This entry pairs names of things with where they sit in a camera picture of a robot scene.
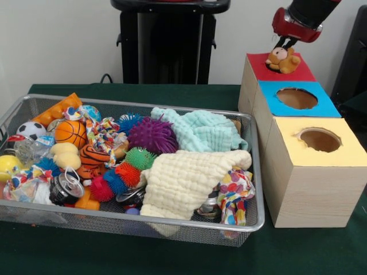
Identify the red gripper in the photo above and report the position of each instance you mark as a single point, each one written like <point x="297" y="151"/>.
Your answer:
<point x="292" y="28"/>

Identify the brown monkey plush toy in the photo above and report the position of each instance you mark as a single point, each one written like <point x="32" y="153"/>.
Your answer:
<point x="284" y="61"/>

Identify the wooden box with three holes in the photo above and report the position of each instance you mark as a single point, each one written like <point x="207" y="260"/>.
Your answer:
<point x="315" y="194"/>

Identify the silver mesh bin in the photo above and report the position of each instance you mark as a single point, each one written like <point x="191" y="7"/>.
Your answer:
<point x="86" y="222"/>

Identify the mint green cloth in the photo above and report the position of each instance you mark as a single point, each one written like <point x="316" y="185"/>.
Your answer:
<point x="200" y="131"/>

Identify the polka dot cloth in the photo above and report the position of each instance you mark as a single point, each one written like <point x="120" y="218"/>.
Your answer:
<point x="233" y="189"/>

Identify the purple spiky ball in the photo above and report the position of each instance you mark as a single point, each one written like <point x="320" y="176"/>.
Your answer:
<point x="153" y="136"/>

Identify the cream waffle cloth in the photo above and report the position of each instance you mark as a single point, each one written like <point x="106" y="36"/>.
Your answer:
<point x="177" y="180"/>

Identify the green spiky ball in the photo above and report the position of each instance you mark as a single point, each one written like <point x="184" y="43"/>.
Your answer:
<point x="140" y="157"/>

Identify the orange tiger plush toy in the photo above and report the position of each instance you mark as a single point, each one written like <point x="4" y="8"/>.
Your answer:
<point x="91" y="159"/>

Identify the orange toy basketball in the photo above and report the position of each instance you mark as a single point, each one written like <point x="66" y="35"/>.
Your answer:
<point x="70" y="134"/>

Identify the orange plastic block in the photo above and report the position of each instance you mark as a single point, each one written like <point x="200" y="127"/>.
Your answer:
<point x="57" y="107"/>

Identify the dark green table cloth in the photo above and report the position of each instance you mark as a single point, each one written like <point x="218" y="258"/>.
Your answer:
<point x="172" y="257"/>

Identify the black and white soccer ball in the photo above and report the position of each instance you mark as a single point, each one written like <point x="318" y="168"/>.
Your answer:
<point x="31" y="130"/>

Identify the yellow ball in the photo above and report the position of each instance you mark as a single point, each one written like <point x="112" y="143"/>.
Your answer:
<point x="10" y="166"/>

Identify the black frame stand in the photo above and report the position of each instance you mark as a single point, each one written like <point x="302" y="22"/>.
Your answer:
<point x="352" y="57"/>

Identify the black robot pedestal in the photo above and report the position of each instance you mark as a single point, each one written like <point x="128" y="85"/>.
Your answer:
<point x="172" y="43"/>

